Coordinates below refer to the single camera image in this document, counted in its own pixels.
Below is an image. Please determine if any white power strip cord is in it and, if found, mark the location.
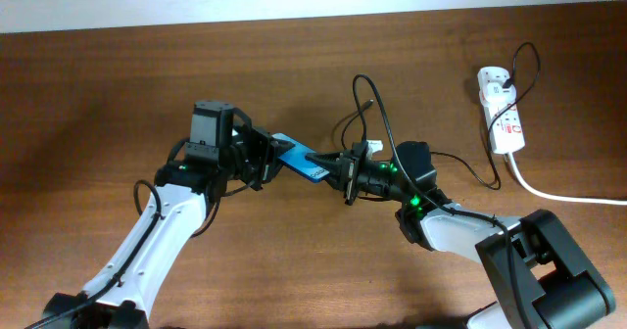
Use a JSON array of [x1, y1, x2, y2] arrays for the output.
[[504, 151, 627, 207]]

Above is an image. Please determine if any white USB charger adapter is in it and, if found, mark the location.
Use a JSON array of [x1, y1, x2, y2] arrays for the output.
[[479, 82, 517, 108]]

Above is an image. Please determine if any white power strip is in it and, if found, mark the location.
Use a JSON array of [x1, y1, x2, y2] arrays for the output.
[[477, 67, 525, 155]]

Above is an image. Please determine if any black USB charging cable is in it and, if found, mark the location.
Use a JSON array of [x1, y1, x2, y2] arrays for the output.
[[330, 41, 542, 191]]

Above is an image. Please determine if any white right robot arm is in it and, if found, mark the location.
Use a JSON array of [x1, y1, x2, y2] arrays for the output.
[[306, 141, 616, 328]]

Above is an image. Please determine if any blue Galaxy smartphone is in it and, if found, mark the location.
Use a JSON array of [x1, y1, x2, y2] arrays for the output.
[[272, 133, 329, 183]]

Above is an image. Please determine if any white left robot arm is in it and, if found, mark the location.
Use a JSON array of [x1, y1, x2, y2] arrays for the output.
[[34, 101, 293, 328]]

